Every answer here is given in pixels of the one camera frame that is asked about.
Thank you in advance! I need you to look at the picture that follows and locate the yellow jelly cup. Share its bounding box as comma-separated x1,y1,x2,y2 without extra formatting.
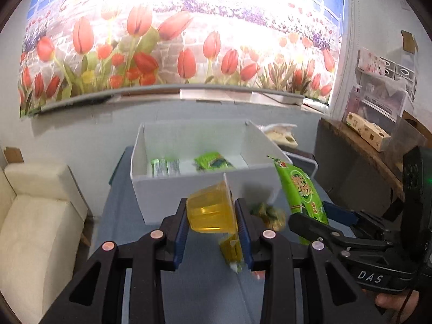
186,181,237,234

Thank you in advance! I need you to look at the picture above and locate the cream leather sofa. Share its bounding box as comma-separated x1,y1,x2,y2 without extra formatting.
1,163,88,323

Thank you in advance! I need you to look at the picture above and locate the black white-rimmed container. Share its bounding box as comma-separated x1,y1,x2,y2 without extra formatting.
280,146,319,178

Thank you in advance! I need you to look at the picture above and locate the white storage box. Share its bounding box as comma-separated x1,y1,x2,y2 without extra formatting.
130,119,290,225

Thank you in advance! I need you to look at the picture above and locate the green cracker snack bag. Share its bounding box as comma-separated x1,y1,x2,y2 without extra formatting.
151,158,180,178

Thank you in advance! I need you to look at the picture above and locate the plastic drawer organizer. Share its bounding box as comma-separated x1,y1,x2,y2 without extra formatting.
356,48,417,119

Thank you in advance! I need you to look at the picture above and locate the tulip landscape poster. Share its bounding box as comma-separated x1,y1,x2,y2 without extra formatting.
18,0,344,117

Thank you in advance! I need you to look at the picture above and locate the person's right hand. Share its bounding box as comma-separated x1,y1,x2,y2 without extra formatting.
362,289,419,323

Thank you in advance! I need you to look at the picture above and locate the clear plastic bin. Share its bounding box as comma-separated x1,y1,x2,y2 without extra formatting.
382,117,427,167

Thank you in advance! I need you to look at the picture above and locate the beige patterned long box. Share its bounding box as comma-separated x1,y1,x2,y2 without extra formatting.
345,112,391,152

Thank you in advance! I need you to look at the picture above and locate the wooden side shelf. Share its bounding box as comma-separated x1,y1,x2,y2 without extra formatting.
318,118,404,200

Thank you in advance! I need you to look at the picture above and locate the cardboard piece on sofa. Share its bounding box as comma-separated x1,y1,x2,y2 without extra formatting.
3,146,24,164

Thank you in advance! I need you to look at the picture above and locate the small green snack packet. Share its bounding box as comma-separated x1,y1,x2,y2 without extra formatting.
251,202,287,232

